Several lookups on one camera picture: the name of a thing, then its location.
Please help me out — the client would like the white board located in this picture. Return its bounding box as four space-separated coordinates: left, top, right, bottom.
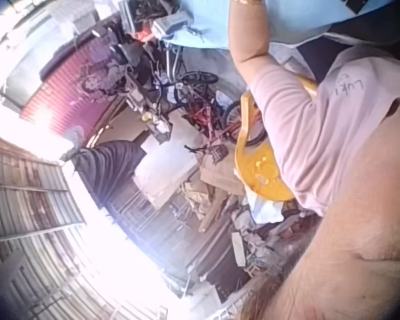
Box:
133 115 207 210

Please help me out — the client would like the red children's bicycle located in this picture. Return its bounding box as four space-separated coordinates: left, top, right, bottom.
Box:
183 99 268 151

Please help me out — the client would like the heap of cardboard and scrap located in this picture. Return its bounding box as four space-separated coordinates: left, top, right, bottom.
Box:
178 146 307 277

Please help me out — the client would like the yellow plastic chair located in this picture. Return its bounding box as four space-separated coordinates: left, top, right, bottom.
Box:
234 75 319 203

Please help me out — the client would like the black bicycle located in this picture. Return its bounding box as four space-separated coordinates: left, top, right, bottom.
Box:
152 43 220 113

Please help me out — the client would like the dark hanging cloth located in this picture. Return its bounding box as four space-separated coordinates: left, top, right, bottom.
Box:
60 140 147 209

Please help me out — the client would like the cluttered rack of goods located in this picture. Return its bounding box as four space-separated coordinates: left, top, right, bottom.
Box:
75 0 194 144

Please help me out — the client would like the light blue cloth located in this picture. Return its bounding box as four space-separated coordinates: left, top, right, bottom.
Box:
159 0 400 51

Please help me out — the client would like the red roller shutter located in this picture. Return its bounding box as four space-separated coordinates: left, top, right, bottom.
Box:
19 42 121 139

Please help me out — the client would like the metal gate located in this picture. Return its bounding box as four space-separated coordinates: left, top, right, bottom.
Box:
0 131 87 320

